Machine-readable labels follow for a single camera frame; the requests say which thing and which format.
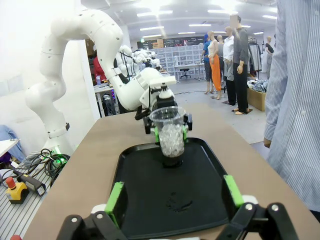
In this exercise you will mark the pile of clothes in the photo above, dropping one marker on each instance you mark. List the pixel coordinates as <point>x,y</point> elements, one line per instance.
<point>257,85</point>

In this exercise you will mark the black office chair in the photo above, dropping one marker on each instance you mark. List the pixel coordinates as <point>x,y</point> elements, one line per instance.
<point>184,73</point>

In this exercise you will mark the black plastic serving tray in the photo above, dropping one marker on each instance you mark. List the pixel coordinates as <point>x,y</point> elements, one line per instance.
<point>160,195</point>

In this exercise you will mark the person's right hand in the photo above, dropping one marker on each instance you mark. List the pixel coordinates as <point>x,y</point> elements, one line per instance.
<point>267,143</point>

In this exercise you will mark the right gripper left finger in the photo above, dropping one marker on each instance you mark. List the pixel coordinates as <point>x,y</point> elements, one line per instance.
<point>115,205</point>

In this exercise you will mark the short clear iced cup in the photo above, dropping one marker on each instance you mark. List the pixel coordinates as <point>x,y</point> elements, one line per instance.
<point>170,135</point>

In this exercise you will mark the person in striped shirt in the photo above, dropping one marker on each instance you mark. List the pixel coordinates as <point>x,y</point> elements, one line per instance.
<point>297,100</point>

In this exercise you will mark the brown cardboard box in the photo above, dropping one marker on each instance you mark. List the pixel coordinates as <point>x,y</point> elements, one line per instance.
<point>256,100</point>

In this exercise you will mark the blue cloth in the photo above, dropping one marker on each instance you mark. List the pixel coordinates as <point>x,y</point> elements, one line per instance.
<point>10,142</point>

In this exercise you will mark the yellow emergency stop box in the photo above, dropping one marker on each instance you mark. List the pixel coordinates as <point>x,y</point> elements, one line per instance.
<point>15,192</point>

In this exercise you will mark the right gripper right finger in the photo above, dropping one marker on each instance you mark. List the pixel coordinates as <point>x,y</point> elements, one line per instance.
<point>233,190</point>

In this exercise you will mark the figure grey shirt black trousers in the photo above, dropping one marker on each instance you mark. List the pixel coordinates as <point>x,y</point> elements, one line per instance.
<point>241,65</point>

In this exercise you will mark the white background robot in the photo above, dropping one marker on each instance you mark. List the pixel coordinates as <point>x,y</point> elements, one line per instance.
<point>140,56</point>

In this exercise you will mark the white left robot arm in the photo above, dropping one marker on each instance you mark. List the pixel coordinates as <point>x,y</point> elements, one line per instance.
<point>82,22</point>

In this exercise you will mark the mannequin orange trousers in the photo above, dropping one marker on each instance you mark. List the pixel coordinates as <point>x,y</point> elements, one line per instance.
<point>213,65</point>

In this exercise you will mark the grey drawer storage shelf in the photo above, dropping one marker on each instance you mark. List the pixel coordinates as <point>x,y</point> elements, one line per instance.
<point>180,56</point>

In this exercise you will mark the mannequin black top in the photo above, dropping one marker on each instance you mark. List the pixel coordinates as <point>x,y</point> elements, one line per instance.
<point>269,55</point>

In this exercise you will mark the grey black handheld controller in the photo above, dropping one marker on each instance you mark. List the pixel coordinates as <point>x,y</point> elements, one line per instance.
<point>31,183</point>

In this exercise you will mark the mannequin white shirt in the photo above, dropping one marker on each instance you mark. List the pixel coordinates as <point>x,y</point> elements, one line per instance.
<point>228,60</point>

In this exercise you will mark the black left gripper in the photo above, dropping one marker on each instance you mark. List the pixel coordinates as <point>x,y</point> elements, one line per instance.
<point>165,101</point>

